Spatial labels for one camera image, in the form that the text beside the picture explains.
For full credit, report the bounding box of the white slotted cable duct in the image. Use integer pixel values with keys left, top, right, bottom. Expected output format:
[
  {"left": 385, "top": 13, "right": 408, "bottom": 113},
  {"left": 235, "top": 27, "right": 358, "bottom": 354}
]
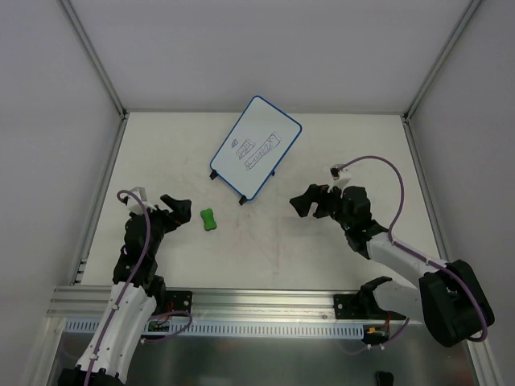
[{"left": 64, "top": 318, "right": 365, "bottom": 340}]

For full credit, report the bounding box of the black object bottom edge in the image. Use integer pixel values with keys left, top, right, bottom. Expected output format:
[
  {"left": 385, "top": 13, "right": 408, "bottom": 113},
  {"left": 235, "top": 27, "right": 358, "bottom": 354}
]
[{"left": 376, "top": 372, "right": 394, "bottom": 386}]

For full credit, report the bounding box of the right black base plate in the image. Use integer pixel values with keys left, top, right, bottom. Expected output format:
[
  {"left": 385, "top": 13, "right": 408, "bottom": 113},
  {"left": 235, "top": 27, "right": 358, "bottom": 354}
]
[{"left": 333, "top": 292, "right": 387, "bottom": 320}]

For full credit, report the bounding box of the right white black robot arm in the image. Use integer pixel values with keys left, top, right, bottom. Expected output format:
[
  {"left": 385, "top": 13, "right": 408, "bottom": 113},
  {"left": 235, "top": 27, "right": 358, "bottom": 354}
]
[{"left": 289, "top": 184, "right": 495, "bottom": 347}]

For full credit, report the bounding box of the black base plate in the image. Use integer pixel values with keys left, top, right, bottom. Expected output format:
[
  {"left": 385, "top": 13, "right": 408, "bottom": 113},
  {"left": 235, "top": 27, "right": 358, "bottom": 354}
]
[
  {"left": 333, "top": 292, "right": 387, "bottom": 320},
  {"left": 154, "top": 289, "right": 193, "bottom": 315}
]

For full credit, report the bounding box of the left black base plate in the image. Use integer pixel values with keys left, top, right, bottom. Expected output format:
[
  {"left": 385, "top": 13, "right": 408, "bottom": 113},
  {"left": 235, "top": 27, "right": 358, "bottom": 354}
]
[{"left": 154, "top": 289, "right": 193, "bottom": 315}]

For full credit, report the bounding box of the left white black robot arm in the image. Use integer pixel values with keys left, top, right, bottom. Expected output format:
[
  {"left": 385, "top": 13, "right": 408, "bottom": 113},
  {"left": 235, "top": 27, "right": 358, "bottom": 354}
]
[{"left": 57, "top": 187, "right": 192, "bottom": 385}]

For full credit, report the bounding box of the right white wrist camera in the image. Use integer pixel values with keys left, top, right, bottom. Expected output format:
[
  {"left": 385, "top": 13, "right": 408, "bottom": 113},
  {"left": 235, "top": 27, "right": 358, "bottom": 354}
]
[{"left": 328, "top": 164, "right": 352, "bottom": 192}]

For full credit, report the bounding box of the left aluminium frame post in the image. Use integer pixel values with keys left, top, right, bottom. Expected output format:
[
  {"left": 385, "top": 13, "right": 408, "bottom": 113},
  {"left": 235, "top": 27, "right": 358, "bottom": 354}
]
[{"left": 60, "top": 0, "right": 130, "bottom": 120}]

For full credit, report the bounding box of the aluminium mounting rail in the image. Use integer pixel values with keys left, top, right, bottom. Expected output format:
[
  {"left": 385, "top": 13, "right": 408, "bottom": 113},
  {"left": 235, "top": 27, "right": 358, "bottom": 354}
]
[{"left": 46, "top": 285, "right": 354, "bottom": 323}]

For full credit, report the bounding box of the green bone-shaped eraser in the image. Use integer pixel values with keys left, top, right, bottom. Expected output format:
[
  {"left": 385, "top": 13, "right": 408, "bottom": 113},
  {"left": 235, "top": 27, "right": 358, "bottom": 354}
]
[{"left": 200, "top": 208, "right": 217, "bottom": 232}]

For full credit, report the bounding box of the right aluminium frame post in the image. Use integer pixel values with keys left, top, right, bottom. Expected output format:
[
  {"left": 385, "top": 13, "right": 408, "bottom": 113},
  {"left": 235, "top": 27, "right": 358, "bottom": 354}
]
[{"left": 402, "top": 0, "right": 484, "bottom": 121}]

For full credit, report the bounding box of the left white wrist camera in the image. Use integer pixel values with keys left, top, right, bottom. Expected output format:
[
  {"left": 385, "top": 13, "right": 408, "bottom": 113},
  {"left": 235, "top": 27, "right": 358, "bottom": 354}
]
[{"left": 122, "top": 187, "right": 158, "bottom": 215}]

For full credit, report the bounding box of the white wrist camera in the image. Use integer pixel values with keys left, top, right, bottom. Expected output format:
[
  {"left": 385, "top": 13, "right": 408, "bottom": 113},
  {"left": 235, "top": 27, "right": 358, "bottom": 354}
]
[
  {"left": 122, "top": 187, "right": 158, "bottom": 215},
  {"left": 328, "top": 164, "right": 352, "bottom": 192}
]

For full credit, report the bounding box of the blue framed whiteboard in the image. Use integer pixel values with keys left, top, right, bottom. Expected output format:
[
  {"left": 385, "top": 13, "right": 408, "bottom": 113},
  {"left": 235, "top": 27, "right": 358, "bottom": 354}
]
[{"left": 209, "top": 95, "right": 303, "bottom": 203}]

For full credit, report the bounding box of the aluminium frame post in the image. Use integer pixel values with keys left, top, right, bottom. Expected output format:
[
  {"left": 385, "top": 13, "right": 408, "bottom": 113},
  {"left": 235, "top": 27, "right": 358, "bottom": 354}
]
[
  {"left": 60, "top": 0, "right": 130, "bottom": 120},
  {"left": 402, "top": 0, "right": 484, "bottom": 121}
]

